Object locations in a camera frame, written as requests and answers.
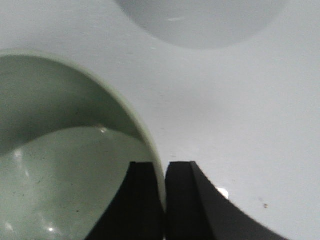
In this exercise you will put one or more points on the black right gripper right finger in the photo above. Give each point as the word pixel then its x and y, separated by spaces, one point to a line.
pixel 196 210

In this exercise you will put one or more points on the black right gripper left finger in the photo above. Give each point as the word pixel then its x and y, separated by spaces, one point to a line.
pixel 136 212

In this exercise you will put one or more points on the green bowl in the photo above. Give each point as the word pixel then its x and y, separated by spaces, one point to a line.
pixel 66 142

